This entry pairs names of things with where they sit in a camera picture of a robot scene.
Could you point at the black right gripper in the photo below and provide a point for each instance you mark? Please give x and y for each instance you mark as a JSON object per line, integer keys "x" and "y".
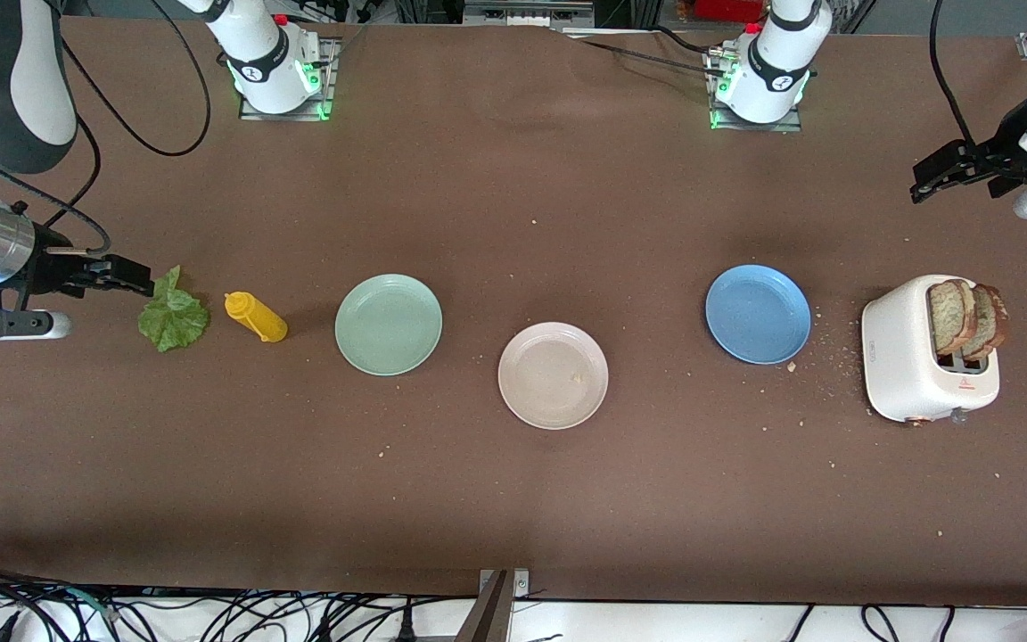
{"x": 49, "y": 271}

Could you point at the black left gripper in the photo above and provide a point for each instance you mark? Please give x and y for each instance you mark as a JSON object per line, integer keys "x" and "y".
{"x": 1003, "y": 149}

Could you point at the green lettuce leaf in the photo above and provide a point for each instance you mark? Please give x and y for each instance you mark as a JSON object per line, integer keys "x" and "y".
{"x": 175, "y": 316}

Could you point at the brown toast bread slice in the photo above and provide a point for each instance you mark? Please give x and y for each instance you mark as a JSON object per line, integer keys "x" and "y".
{"x": 948, "y": 316}
{"x": 993, "y": 321}

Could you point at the yellow mustard squeeze bottle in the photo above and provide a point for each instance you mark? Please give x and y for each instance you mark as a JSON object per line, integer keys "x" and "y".
{"x": 257, "y": 318}

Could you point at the beige round plate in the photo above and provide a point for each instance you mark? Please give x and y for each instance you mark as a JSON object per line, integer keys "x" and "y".
{"x": 549, "y": 379}

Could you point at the blue round plate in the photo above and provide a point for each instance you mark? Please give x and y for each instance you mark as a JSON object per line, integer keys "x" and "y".
{"x": 758, "y": 314}

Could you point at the green round plate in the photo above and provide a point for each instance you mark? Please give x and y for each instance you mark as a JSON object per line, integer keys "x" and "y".
{"x": 389, "y": 325}

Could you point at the white two-slot toaster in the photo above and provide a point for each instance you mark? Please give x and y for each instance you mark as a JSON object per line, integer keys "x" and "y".
{"x": 901, "y": 357}

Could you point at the red box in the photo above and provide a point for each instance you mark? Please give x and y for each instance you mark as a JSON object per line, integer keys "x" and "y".
{"x": 727, "y": 9}

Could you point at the grey metal equipment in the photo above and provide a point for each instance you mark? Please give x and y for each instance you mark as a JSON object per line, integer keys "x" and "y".
{"x": 527, "y": 11}

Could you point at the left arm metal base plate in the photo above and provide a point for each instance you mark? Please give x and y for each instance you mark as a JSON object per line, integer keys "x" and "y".
{"x": 754, "y": 127}

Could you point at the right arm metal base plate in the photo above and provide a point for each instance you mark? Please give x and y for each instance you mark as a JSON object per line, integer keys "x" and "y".
{"x": 326, "y": 67}

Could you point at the metal table clamp bracket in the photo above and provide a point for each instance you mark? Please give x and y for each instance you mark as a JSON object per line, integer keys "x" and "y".
{"x": 521, "y": 584}

